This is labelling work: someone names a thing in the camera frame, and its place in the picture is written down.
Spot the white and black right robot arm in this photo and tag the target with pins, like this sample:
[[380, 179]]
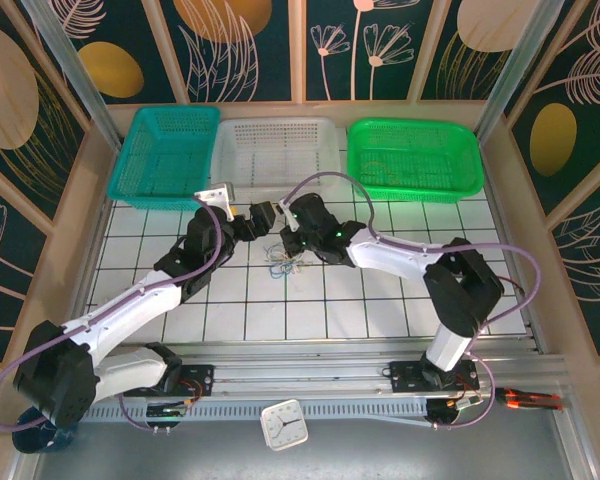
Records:
[[395, 260]]

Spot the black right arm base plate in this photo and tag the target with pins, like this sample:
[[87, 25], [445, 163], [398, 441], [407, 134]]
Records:
[[405, 377]]

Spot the teal plastic basket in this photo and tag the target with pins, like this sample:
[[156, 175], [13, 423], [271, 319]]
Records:
[[150, 150]]

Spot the green plastic basket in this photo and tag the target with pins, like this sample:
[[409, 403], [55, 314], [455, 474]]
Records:
[[415, 145]]

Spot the aluminium mounting rail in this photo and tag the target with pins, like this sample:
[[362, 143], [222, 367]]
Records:
[[305, 375]]

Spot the white plastic basket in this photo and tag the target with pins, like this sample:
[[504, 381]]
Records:
[[280, 150]]

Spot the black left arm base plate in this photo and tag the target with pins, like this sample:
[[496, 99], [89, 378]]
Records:
[[200, 377]]

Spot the white square clock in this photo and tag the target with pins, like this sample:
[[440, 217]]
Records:
[[284, 425]]

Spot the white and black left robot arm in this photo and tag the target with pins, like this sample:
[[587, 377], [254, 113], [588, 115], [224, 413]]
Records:
[[140, 304]]

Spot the aluminium frame post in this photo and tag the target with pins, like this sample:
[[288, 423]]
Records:
[[525, 65], [70, 65]]

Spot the small black electronics module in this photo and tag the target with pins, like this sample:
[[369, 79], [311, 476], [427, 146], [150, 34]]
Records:
[[167, 412], [450, 407]]

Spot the orange and black hand tool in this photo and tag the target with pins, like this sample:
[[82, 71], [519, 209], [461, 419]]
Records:
[[527, 400]]

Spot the dark blue mug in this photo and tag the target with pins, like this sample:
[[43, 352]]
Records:
[[30, 440]]

